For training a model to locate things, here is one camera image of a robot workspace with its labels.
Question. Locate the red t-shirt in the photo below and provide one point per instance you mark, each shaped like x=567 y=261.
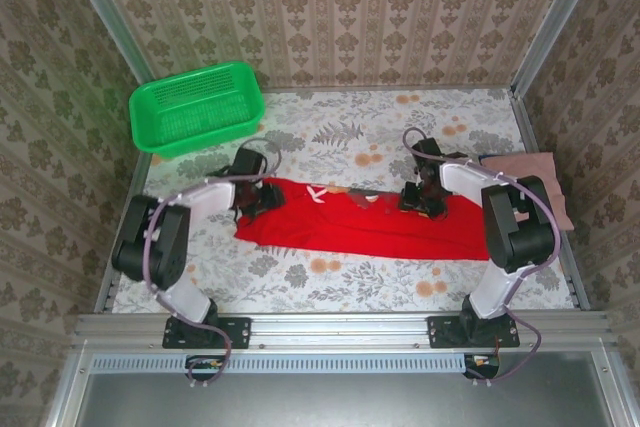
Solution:
x=350 y=232

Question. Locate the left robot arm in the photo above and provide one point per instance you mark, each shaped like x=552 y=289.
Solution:
x=165 y=242

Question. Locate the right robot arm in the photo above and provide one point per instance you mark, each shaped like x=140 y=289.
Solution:
x=515 y=227

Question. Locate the blue folded garment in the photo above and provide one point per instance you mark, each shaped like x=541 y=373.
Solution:
x=484 y=158

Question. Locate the green plastic basket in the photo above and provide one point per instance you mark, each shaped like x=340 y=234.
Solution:
x=150 y=137

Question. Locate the pink folded t-shirt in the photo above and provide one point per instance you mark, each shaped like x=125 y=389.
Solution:
x=545 y=167

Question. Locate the grey metal sheet panel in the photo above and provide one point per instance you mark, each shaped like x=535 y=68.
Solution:
x=350 y=402

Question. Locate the aluminium table side rail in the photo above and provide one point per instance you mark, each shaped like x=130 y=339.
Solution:
x=530 y=122
x=132 y=187

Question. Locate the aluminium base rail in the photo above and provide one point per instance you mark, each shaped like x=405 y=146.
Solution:
x=340 y=329

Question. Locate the aluminium frame post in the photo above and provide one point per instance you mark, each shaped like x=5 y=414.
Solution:
x=555 y=17
x=105 y=12

